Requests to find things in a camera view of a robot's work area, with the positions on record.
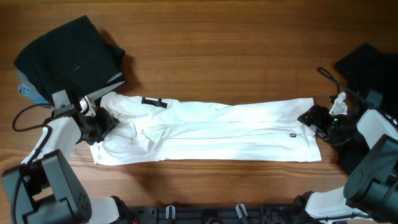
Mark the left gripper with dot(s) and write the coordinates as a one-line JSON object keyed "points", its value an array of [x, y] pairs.
{"points": [[111, 122]]}

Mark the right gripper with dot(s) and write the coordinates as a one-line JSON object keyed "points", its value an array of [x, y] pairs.
{"points": [[316, 116]]}

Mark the white t-shirt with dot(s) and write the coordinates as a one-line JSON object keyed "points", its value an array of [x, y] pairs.
{"points": [[153, 129]]}

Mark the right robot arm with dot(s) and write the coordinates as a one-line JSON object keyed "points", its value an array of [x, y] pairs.
{"points": [[371, 189]]}

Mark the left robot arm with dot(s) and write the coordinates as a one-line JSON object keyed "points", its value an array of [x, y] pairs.
{"points": [[44, 187]]}

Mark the black garment on right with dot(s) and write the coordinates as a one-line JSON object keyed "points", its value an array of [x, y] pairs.
{"points": [[372, 75]]}

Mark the folded black garment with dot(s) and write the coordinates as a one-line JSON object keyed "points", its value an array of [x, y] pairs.
{"points": [[73, 57]]}

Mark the folded light blue garment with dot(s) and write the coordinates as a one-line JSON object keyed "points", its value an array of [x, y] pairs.
{"points": [[31, 94]]}

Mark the folded grey garment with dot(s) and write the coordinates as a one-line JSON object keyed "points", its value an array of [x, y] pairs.
{"points": [[114, 82]]}

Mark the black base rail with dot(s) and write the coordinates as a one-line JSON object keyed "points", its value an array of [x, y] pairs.
{"points": [[266, 214]]}

